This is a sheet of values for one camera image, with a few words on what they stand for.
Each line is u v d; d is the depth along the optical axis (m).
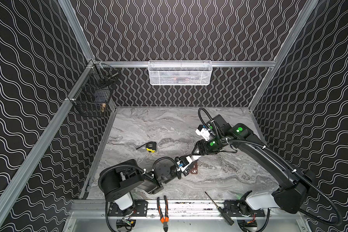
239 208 0.66
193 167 0.87
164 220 0.70
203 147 0.62
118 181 0.45
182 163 0.63
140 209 0.75
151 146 0.95
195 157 0.72
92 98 0.93
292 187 0.40
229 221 0.70
